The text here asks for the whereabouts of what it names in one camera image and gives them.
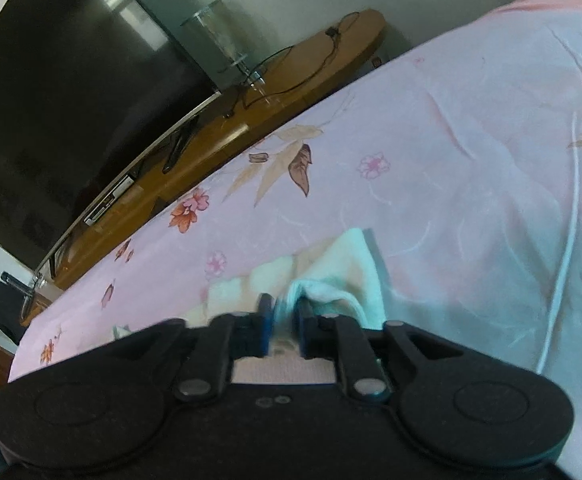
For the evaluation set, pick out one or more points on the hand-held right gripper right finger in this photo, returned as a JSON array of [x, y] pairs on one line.
[[303, 325]]

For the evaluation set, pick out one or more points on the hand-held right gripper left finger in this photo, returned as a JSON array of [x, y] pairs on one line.
[[266, 322]]

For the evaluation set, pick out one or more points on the white knit sweater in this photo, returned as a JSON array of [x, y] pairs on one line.
[[341, 270]]

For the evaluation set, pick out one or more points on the wooden television console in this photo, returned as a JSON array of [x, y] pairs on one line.
[[211, 145]]

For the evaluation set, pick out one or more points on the silver set-top box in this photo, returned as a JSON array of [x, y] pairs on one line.
[[108, 202]]

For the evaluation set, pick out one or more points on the floral pink bed sheet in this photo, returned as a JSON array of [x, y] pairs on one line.
[[471, 160]]

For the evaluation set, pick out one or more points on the black curved television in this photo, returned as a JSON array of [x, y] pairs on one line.
[[71, 110]]

